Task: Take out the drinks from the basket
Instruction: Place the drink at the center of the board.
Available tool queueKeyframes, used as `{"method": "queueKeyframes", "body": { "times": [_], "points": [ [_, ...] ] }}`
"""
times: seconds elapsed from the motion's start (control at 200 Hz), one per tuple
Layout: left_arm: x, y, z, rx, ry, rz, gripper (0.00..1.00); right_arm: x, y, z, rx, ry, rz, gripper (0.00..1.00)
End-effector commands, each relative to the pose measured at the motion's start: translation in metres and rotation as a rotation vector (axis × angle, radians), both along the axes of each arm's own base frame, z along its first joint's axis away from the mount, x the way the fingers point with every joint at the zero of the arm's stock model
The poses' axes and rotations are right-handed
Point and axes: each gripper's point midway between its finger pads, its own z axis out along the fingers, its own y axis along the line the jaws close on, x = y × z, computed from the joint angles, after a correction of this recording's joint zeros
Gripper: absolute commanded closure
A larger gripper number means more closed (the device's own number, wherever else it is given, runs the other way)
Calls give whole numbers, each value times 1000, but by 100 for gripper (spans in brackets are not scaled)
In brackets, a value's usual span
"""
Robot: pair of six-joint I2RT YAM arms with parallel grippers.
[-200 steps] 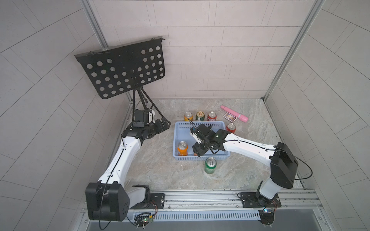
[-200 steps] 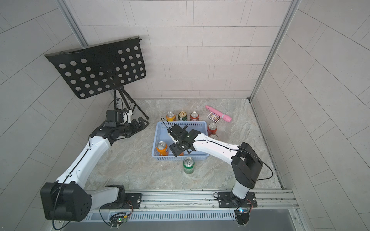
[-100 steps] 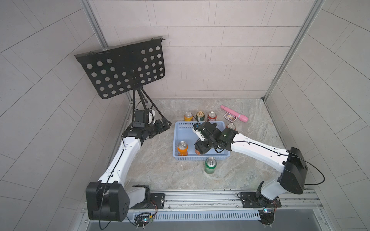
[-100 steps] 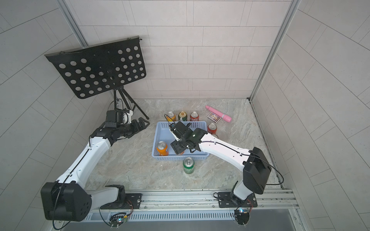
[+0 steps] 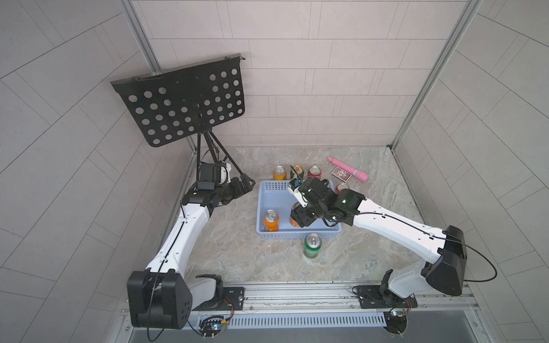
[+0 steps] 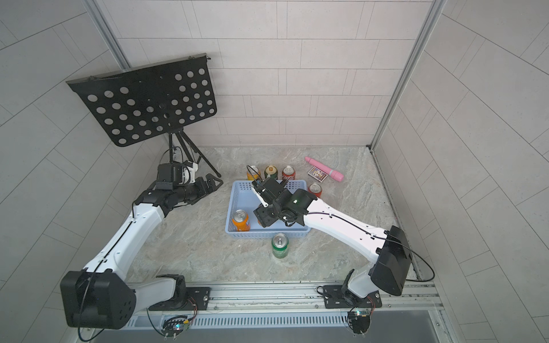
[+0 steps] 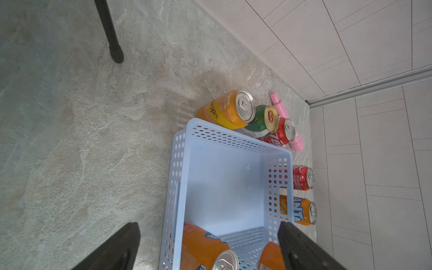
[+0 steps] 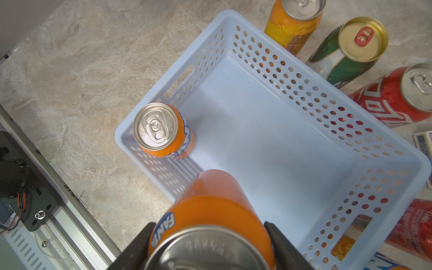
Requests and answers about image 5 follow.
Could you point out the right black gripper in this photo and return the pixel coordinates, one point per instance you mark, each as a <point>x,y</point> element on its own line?
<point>299,216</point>

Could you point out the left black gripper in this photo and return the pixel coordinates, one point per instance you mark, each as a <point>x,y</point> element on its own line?
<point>238,191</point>

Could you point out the red cola can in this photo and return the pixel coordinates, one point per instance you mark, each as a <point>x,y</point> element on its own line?
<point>314,172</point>

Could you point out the orange can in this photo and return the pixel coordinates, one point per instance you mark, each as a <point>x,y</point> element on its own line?
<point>271,221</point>
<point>293,222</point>
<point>279,173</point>

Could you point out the green white beer can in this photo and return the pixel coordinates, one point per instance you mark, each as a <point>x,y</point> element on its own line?
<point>297,172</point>

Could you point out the green soda can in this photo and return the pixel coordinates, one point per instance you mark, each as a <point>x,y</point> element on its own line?
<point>312,245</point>

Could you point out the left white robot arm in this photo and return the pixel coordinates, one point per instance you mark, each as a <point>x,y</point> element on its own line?
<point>159,297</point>

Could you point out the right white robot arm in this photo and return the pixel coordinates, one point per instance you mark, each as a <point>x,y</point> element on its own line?
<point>443,252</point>

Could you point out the light blue plastic basket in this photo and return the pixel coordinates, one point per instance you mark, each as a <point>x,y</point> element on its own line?
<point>273,195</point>

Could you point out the small purple card box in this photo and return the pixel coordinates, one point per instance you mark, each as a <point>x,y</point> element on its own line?
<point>341,174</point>

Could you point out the pink cylindrical tube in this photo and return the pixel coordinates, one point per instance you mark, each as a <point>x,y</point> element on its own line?
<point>357,174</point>

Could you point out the black perforated music stand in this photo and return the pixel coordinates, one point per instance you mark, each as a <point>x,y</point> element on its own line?
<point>176,103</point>

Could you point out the left circuit board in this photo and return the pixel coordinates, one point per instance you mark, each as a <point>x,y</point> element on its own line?
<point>212,326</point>

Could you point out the circuit board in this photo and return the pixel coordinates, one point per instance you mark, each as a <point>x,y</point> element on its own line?
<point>212,326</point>
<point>395,323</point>

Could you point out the right circuit board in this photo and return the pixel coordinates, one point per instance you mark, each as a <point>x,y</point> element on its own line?
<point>395,323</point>

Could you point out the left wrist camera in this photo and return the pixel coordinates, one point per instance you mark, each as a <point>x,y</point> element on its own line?
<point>213,175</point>

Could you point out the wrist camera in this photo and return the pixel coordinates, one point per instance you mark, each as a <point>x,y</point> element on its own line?
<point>213,175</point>
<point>294,186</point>

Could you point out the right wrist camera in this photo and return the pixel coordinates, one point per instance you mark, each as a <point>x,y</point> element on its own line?
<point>294,186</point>

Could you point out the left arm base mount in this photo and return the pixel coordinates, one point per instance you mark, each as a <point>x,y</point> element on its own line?
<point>227,298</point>

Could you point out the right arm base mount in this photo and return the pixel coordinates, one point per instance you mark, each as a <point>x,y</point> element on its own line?
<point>379,296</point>

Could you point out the aluminium mounting rail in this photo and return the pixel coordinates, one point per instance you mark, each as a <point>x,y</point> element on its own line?
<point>331,297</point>

